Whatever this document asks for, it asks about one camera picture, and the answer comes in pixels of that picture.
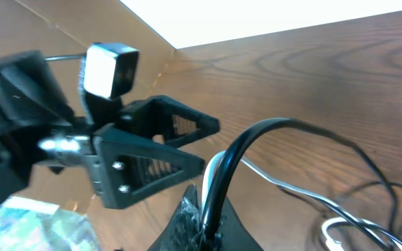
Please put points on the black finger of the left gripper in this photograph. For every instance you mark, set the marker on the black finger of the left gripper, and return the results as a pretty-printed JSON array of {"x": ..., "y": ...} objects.
[{"x": 176, "y": 122}]

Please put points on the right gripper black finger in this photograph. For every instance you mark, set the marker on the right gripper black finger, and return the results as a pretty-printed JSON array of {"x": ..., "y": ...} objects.
[{"x": 183, "y": 232}]

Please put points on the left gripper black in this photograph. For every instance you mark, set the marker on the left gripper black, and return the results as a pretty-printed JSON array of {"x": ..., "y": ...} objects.
[{"x": 123, "y": 168}]

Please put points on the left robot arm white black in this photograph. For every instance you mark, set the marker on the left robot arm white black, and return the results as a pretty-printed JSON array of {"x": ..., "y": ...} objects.
[{"x": 30, "y": 96}]

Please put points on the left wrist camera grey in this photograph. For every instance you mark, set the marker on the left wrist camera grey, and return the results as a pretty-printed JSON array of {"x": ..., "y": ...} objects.
[{"x": 108, "y": 70}]

